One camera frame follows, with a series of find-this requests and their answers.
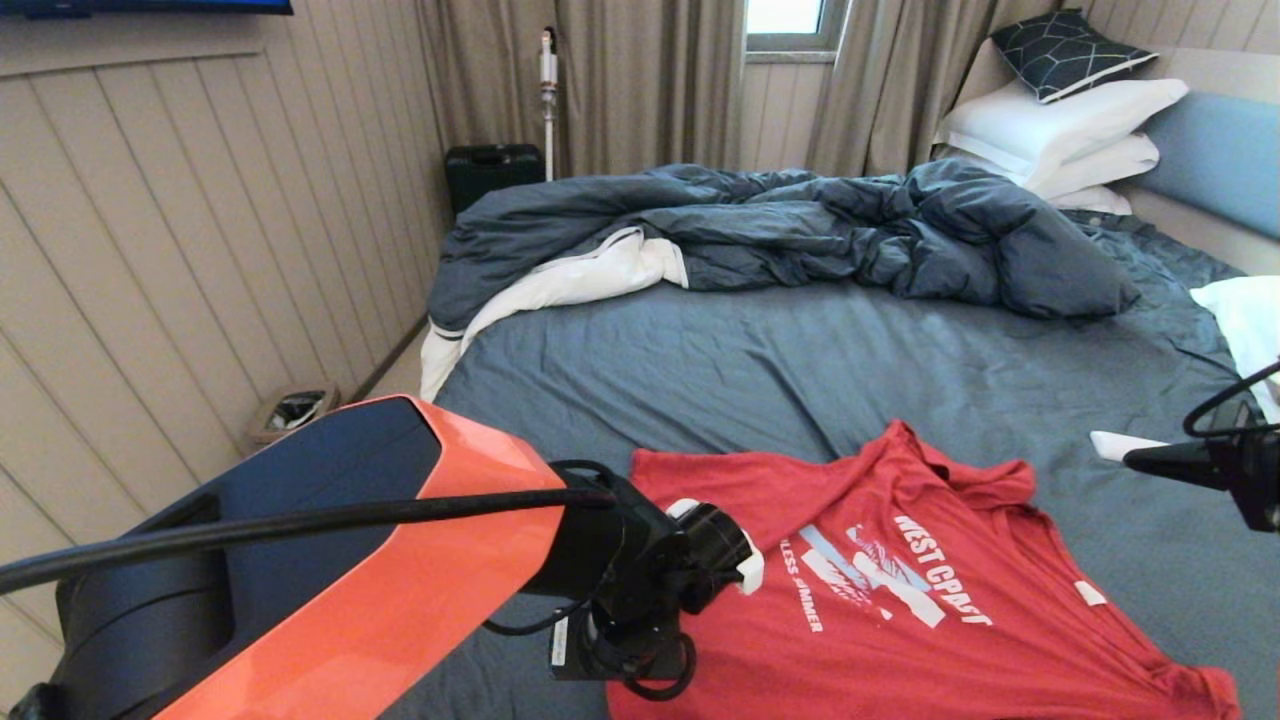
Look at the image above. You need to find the window with grey frame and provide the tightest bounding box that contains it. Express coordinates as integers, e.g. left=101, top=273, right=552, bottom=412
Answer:
left=744, top=0, right=849, bottom=63

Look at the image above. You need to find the red printed t-shirt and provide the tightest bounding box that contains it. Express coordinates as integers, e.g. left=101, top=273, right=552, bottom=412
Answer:
left=605, top=420, right=1243, bottom=720

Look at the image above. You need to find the white blanket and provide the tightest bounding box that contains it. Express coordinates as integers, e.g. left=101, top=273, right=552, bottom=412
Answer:
left=420, top=228, right=691, bottom=406

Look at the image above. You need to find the bed with blue sheet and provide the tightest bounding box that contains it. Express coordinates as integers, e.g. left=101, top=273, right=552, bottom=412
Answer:
left=380, top=212, right=1280, bottom=720

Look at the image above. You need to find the blue headboard cushion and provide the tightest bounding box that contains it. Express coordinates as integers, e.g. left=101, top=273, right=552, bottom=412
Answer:
left=1132, top=93, right=1280, bottom=245

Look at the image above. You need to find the white stick vacuum cleaner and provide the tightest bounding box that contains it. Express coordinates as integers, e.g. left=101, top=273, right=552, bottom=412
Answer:
left=540, top=27, right=559, bottom=182

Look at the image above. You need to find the black suitcase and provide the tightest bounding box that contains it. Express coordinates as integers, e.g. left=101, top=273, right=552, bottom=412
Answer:
left=444, top=143, right=547, bottom=218

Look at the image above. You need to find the wall-mounted television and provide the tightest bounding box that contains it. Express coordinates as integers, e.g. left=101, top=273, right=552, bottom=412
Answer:
left=0, top=0, right=295, bottom=15

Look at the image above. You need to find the large white pillow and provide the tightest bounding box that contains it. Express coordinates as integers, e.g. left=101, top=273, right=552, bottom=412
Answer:
left=935, top=81, right=1189, bottom=183

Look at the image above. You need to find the black plastic bin liner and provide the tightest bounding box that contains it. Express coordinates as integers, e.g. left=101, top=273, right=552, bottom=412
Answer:
left=270, top=392, right=327, bottom=431

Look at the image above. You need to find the dark blue crumpled duvet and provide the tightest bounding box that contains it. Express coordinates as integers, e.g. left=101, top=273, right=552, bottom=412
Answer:
left=428, top=160, right=1141, bottom=333

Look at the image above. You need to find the dark geometric patterned cushion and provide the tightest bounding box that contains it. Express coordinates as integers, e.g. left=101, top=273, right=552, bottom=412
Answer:
left=990, top=10, right=1159, bottom=107

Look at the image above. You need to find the taupe trash bin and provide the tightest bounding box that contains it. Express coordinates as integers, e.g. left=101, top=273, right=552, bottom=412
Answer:
left=248, top=385, right=343, bottom=448

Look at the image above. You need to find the white flat remote control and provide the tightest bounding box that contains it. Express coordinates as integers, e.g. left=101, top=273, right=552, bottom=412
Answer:
left=1089, top=430, right=1173, bottom=463

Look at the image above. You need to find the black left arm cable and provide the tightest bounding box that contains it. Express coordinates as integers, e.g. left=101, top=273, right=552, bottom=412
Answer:
left=0, top=486, right=618, bottom=597

